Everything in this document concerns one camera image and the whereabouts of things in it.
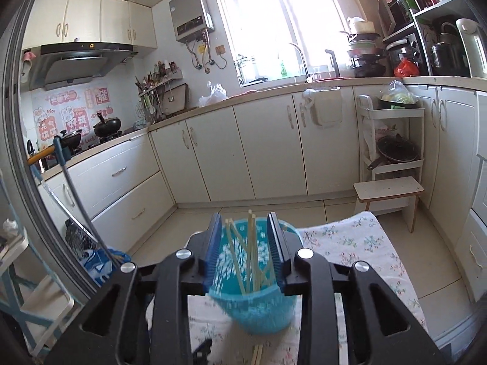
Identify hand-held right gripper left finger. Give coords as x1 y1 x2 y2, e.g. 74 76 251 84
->
44 212 223 365

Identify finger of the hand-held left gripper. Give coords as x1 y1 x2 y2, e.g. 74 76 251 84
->
192 338 214 365

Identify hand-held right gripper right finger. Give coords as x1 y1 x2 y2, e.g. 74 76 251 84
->
267 212 446 365

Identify pile of wooden chopsticks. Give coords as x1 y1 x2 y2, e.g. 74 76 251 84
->
224 209 290 296

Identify teal perforated plastic basket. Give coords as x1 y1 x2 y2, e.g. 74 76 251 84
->
208 218 301 336

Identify floral tablecloth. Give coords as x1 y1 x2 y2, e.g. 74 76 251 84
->
145 211 429 365

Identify blue and white bag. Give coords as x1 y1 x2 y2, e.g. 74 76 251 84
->
81 249 127 287

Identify cream sink base cabinets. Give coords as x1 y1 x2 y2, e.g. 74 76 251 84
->
148 84 363 204

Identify cream stove drawer cabinet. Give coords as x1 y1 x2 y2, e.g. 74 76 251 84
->
38 131 176 233

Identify white step stool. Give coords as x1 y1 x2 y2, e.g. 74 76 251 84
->
352 176 425 234

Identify gas stove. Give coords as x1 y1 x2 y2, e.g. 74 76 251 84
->
72 131 135 155

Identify white hanging trash bin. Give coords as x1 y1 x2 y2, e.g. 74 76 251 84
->
303 87 343 130

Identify black pan with lid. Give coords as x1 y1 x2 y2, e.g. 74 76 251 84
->
367 134 420 170

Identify white plastic bag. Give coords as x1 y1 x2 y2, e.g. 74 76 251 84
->
198 81 228 107

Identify beige cutting board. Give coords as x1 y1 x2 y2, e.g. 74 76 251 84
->
161 83 189 115

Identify black lidded wok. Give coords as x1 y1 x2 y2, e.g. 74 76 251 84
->
93 113 123 138

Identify black frying pan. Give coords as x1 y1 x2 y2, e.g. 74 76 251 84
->
59 129 84 150

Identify cream corner base cabinet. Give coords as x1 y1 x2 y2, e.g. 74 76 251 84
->
403 82 478 215

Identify chrome sink faucet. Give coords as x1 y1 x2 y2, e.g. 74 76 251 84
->
287 42 315 83

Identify white rolling cart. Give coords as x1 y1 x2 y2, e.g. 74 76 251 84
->
356 94 426 183

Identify black slim faucet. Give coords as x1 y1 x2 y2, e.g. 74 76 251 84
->
325 49 342 79

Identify bagged green vegetables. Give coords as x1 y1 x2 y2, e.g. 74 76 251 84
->
378 80 420 109

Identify stack of pots and bowls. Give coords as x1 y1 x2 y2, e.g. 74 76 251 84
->
346 17 387 79

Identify red plastic bag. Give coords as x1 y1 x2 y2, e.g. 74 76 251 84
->
394 59 420 79

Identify black range hood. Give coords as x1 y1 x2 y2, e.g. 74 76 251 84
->
23 41 138 92

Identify kitchen window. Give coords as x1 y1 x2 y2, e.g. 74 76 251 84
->
210 0 366 85

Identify silver gas water heater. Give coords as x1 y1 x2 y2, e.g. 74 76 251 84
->
169 0 216 43

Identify black toaster oven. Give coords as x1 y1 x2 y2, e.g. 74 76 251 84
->
385 32 426 77

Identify steel kettle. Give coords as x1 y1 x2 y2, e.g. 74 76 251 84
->
430 22 463 74

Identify white kitchen shelf rack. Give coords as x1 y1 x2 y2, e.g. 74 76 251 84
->
377 0 487 78

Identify white electric thermo pot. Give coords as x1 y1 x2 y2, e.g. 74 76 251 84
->
456 18 487 79

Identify blue metal mop handle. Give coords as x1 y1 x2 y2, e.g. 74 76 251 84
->
52 136 117 267

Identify wall utensil rack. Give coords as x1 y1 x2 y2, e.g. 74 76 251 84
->
135 60 184 123

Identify blue frame folding rack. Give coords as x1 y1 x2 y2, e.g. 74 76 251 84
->
0 221 75 352

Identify pink wall stickers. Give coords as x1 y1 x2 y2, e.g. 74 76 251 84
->
30 83 115 150

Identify orange broom handle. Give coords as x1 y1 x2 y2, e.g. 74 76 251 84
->
28 146 56 165

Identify cream wall cabinets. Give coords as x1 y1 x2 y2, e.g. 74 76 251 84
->
23 0 159 51

